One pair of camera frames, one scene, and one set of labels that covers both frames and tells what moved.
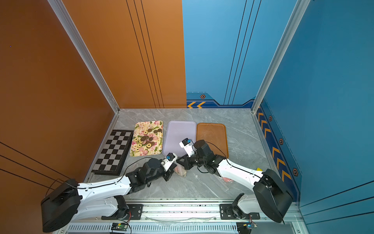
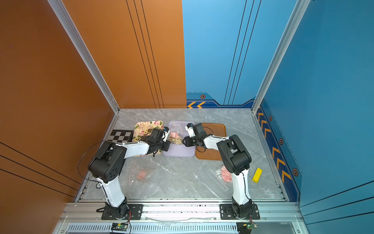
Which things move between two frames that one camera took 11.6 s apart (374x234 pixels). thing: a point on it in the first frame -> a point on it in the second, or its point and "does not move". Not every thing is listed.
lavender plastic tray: (176, 131) does not move
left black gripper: (169, 172) -> (167, 145)
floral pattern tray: (147, 139) does not move
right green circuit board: (245, 227) does not move
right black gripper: (186, 163) -> (187, 143)
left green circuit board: (119, 226) does not move
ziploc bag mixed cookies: (179, 169) -> (176, 133)
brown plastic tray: (215, 135) does not move
